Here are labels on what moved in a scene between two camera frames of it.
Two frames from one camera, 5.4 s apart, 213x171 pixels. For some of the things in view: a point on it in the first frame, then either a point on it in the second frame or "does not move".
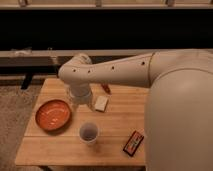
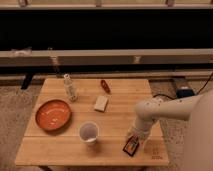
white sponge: x=101 y=103 does not move
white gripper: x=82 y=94 → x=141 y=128
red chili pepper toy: x=106 y=88 does not move
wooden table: x=111 y=131 does not move
